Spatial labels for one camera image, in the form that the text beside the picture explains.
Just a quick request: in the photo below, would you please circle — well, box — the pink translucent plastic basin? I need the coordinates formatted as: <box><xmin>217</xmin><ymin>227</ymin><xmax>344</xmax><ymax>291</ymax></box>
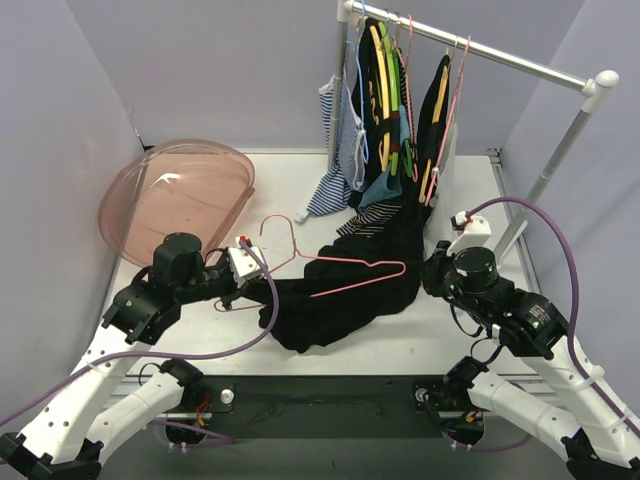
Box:
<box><xmin>98</xmin><ymin>139</ymin><xmax>255</xmax><ymax>267</ymax></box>

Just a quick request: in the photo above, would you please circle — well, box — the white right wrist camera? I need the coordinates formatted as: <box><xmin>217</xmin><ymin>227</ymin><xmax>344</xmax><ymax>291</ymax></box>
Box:
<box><xmin>447</xmin><ymin>211</ymin><xmax>492</xmax><ymax>256</ymax></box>

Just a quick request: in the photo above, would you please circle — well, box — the black hanging garment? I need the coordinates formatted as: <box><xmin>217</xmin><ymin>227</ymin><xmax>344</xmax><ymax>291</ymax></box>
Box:
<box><xmin>302</xmin><ymin>18</ymin><xmax>451</xmax><ymax>316</ymax></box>

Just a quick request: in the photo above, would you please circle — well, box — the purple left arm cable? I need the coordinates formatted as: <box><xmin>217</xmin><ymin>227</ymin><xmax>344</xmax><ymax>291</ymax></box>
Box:
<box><xmin>0</xmin><ymin>242</ymin><xmax>281</xmax><ymax>446</ymax></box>

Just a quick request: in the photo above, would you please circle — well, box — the blue white striped top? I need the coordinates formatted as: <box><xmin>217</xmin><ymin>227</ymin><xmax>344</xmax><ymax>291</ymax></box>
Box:
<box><xmin>306</xmin><ymin>58</ymin><xmax>368</xmax><ymax>217</ymax></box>

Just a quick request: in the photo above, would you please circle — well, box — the teal garment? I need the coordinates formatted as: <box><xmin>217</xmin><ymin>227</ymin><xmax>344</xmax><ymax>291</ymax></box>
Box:
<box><xmin>357</xmin><ymin>171</ymin><xmax>402</xmax><ymax>212</ymax></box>

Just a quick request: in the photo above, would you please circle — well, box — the aluminium frame rail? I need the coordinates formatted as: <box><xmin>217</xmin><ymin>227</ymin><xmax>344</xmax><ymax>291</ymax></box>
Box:
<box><xmin>99</xmin><ymin>374</ymin><xmax>576</xmax><ymax>419</ymax></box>

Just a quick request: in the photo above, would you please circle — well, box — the black tank top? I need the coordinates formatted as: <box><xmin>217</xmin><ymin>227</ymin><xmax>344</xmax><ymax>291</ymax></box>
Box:
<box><xmin>242</xmin><ymin>280</ymin><xmax>411</xmax><ymax>354</ymax></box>

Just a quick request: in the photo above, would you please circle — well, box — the green hanger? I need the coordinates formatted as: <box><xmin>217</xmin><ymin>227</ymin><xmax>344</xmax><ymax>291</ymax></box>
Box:
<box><xmin>378</xmin><ymin>22</ymin><xmax>414</xmax><ymax>180</ymax></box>

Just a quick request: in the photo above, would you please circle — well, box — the white clothes rack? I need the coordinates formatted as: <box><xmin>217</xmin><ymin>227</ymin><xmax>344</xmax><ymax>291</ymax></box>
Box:
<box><xmin>293</xmin><ymin>0</ymin><xmax>621</xmax><ymax>261</ymax></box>

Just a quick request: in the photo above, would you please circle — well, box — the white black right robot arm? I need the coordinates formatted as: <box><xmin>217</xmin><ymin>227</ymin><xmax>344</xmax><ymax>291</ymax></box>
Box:
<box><xmin>422</xmin><ymin>241</ymin><xmax>639</xmax><ymax>479</ymax></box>

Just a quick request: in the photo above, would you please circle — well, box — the pink hanger with garment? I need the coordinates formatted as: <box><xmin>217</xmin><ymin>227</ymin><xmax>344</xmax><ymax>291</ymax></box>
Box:
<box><xmin>423</xmin><ymin>35</ymin><xmax>472</xmax><ymax>207</ymax></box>

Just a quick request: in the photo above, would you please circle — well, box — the pink wire hanger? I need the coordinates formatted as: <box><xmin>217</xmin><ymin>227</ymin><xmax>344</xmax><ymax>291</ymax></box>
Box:
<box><xmin>213</xmin><ymin>214</ymin><xmax>407</xmax><ymax>314</ymax></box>

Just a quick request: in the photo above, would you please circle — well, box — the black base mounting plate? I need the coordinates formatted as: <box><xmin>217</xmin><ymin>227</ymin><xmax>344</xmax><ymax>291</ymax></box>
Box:
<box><xmin>167</xmin><ymin>374</ymin><xmax>504</xmax><ymax>441</ymax></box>

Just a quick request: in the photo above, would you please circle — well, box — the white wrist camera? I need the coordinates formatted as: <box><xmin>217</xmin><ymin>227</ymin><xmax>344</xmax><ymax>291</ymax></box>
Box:
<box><xmin>447</xmin><ymin>211</ymin><xmax>492</xmax><ymax>256</ymax></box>
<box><xmin>227</xmin><ymin>236</ymin><xmax>266</xmax><ymax>287</ymax></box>

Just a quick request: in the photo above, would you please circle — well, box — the yellow hanger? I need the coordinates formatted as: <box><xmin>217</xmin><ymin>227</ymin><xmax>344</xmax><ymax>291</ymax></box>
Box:
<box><xmin>417</xmin><ymin>54</ymin><xmax>451</xmax><ymax>204</ymax></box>
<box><xmin>369</xmin><ymin>25</ymin><xmax>391</xmax><ymax>172</ymax></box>

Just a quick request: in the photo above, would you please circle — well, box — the light blue hanger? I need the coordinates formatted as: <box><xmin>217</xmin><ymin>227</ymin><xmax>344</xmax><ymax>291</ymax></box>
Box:
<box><xmin>354</xmin><ymin>10</ymin><xmax>370</xmax><ymax>164</ymax></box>

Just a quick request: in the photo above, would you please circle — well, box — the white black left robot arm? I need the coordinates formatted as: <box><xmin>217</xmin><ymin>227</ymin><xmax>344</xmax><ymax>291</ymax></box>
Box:
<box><xmin>1</xmin><ymin>233</ymin><xmax>268</xmax><ymax>479</ymax></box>

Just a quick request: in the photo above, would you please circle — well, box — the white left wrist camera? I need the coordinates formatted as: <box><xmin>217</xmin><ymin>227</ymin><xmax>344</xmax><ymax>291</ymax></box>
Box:
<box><xmin>227</xmin><ymin>236</ymin><xmax>266</xmax><ymax>287</ymax></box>

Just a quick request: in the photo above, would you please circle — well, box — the black multicolour striped garment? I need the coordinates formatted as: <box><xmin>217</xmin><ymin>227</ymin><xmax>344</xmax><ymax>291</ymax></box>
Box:
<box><xmin>336</xmin><ymin>199</ymin><xmax>402</xmax><ymax>238</ymax></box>

